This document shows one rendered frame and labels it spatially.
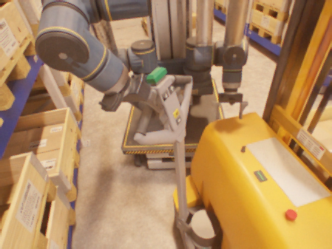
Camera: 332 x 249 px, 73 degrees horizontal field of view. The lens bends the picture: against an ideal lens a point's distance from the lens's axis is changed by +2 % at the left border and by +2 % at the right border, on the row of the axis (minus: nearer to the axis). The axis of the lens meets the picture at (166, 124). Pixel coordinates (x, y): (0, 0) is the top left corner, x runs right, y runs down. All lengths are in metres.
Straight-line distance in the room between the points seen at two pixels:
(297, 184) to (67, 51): 1.04
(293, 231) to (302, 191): 0.19
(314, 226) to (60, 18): 1.08
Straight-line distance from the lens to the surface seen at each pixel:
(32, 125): 2.45
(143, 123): 0.74
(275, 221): 1.07
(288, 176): 1.19
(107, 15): 0.68
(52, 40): 0.54
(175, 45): 2.17
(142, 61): 1.82
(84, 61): 0.56
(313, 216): 1.13
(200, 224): 1.49
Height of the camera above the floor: 1.80
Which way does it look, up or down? 41 degrees down
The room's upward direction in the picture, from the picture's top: 6 degrees counter-clockwise
